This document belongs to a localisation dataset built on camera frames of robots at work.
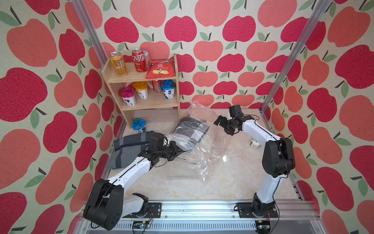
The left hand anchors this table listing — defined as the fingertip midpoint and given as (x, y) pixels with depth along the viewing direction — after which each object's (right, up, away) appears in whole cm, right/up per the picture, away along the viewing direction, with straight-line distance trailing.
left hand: (186, 152), depth 79 cm
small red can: (-20, +42, +18) cm, 50 cm away
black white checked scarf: (+2, +10, +10) cm, 14 cm away
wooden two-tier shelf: (-21, +31, +20) cm, 43 cm away
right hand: (+22, +13, +16) cm, 30 cm away
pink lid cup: (-36, +33, +7) cm, 49 cm away
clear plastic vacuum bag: (+12, +2, +14) cm, 19 cm away
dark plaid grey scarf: (-38, -1, +12) cm, 40 cm away
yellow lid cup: (-29, +39, +12) cm, 50 cm away
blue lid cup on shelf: (-12, +39, +13) cm, 43 cm away
